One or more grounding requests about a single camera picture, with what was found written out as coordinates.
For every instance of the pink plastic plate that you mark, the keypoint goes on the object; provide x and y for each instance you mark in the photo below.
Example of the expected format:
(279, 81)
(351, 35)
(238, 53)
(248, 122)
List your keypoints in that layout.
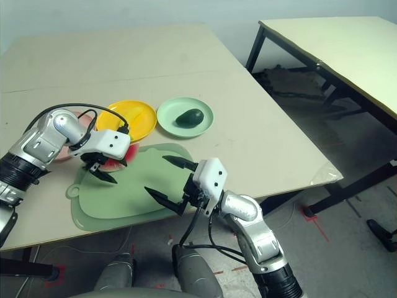
(63, 155)

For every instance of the grey robot leg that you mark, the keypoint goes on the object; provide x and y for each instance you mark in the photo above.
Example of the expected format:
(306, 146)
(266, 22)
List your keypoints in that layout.
(198, 273)
(114, 271)

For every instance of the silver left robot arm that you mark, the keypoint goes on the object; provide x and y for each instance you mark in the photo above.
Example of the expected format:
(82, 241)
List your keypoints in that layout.
(40, 139)

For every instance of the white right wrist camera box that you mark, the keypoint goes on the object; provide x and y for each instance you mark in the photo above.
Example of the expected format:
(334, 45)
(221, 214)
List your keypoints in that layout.
(211, 177)

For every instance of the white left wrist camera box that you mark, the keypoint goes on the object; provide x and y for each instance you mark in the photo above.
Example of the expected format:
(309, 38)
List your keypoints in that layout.
(108, 144)

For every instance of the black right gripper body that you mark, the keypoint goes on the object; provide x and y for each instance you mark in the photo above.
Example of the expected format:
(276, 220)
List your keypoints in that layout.
(192, 192)

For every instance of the red floor tape corner mark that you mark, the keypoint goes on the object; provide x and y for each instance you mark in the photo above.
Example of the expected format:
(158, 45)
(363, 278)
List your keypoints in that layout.
(319, 228)
(62, 276)

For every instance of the yellow plastic plate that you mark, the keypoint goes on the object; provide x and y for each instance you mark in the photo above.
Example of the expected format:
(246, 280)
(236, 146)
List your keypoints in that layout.
(145, 121)

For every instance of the toy watermelon slice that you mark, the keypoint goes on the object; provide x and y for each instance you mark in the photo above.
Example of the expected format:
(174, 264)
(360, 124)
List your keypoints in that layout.
(133, 153)

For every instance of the beige side table black frame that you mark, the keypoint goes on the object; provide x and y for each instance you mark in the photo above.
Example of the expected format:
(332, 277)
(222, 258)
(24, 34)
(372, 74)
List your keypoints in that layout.
(341, 43)

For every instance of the grey left robot leg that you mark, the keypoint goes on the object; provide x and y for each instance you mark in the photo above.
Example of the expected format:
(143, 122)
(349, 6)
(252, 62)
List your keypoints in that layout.
(114, 271)

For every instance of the grey robot torso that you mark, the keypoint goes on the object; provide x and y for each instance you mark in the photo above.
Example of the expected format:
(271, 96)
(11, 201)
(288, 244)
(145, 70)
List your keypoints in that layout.
(124, 293)

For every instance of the mint green plastic plate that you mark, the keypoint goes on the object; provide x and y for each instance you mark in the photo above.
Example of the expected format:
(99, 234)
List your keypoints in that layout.
(169, 118)

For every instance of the grey right robot leg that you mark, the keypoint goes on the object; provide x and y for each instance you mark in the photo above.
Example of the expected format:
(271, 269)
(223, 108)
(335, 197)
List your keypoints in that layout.
(198, 273)

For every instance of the small white floor scrap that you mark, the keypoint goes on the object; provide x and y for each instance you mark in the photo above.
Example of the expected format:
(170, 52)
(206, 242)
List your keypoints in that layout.
(170, 241)

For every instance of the clear plastic film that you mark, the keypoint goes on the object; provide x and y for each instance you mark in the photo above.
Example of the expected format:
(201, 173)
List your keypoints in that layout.
(328, 175)

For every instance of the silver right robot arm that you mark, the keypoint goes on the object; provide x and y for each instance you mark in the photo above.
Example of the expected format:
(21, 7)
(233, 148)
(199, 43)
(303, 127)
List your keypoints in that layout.
(242, 208)

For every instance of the yellow toy banana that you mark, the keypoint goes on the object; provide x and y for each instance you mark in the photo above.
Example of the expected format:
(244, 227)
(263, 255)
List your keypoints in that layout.
(136, 113)

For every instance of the green silicone cutting board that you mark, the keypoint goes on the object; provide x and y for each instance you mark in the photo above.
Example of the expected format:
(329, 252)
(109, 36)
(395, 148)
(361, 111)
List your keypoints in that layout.
(136, 198)

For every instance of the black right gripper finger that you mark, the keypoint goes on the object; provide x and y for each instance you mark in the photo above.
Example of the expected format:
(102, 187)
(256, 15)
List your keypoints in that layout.
(164, 201)
(181, 162)

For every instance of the red floor tape strip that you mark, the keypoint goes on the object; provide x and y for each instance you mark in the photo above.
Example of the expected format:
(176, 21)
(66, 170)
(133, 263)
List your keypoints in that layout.
(240, 268)

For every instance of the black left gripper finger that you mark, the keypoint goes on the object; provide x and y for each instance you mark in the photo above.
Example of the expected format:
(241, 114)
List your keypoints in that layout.
(104, 177)
(124, 161)

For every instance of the dark green toy avocado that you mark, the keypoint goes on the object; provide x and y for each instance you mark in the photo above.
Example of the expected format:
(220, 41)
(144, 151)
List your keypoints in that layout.
(190, 118)

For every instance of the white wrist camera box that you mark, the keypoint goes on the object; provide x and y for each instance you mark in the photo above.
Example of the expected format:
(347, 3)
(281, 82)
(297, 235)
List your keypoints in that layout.
(211, 177)
(108, 144)

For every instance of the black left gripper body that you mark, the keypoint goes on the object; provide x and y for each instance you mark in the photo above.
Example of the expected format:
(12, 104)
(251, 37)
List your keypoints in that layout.
(94, 159)

